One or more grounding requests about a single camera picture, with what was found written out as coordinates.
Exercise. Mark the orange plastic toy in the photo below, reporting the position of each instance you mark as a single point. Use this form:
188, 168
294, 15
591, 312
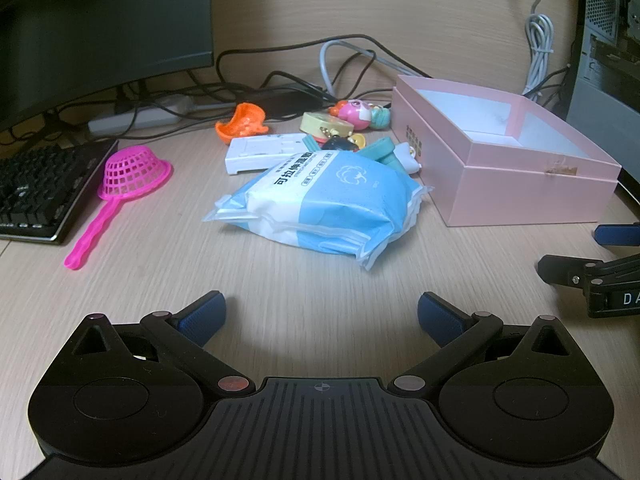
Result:
242, 121

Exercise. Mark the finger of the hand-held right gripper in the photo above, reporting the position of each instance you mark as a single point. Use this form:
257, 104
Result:
560, 270
617, 236

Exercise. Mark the black keyboard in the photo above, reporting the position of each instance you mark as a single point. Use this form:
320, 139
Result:
37, 185

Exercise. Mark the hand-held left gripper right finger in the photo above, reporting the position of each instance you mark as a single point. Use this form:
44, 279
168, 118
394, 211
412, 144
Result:
440, 316

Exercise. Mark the white power strip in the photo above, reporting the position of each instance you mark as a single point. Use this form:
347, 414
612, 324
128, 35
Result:
150, 112

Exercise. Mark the white plastic tray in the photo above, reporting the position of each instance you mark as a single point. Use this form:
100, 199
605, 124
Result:
260, 152

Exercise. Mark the pink toy figure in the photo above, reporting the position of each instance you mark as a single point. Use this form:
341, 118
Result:
357, 110

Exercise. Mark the teal plastic toy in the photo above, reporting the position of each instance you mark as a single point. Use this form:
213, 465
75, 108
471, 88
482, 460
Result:
380, 152

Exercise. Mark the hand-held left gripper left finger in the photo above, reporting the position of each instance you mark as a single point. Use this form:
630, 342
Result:
202, 316

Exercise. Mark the pink cardboard box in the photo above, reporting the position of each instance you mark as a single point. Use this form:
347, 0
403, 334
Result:
525, 192

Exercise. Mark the blue wet wipes packet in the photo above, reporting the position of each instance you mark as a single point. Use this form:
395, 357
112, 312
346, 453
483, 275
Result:
325, 200

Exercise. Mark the black power adapter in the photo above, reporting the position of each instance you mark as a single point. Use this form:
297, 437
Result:
280, 100

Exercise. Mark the black computer monitor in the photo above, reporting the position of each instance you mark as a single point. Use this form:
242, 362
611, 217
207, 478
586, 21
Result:
100, 25

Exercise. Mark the pink plastic strainer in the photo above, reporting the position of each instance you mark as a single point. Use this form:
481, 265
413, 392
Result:
132, 170

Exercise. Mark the black computer case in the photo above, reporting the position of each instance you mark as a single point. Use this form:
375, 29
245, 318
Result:
607, 90

